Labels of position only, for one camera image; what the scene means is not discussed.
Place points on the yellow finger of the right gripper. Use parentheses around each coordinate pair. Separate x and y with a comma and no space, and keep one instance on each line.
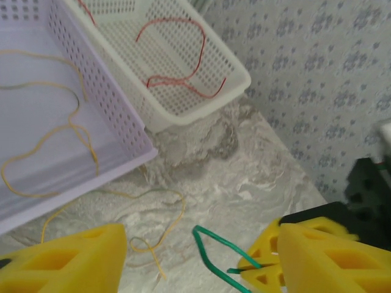
(268,247)
(265,277)

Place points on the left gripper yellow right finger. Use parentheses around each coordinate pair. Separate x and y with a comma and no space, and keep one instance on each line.
(336,268)

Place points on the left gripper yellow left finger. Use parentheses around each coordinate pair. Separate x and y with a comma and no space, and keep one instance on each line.
(76,268)

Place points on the purple plastic basket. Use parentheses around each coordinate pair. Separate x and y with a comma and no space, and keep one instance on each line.
(30,122)

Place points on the white plastic mesh basket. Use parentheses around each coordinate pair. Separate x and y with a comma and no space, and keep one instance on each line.
(183,116)

